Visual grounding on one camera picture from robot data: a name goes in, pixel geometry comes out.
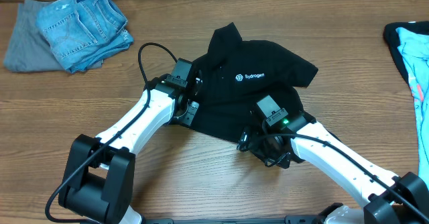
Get light blue t-shirt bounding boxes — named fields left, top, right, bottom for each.
left=396, top=27, right=428, bottom=182

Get black garment under blue shirt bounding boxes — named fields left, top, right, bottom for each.
left=383, top=21, right=428, bottom=83

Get black polo shirt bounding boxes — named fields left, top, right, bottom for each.
left=189, top=23, right=318, bottom=142

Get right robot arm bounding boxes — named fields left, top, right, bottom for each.
left=237, top=111, right=428, bottom=223

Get folded grey garment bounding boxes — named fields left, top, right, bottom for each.
left=3, top=0, right=123, bottom=72

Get folded blue denim jeans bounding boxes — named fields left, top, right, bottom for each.
left=36, top=0, right=133, bottom=73

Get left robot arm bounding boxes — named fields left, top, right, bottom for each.
left=52, top=72, right=202, bottom=223

